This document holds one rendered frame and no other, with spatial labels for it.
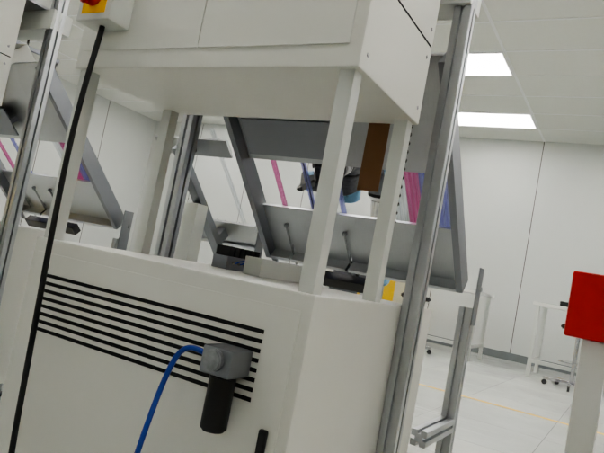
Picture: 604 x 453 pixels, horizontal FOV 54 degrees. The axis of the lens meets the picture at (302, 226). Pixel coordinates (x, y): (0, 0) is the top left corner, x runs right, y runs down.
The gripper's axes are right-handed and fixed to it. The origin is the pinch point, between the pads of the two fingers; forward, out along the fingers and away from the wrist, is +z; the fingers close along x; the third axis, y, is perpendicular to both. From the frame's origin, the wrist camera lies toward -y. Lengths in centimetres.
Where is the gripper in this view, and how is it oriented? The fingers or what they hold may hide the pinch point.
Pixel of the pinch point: (309, 191)
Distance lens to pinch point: 188.4
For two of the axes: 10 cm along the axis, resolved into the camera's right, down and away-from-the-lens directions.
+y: -0.8, -9.2, -3.8
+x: 8.6, 1.3, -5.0
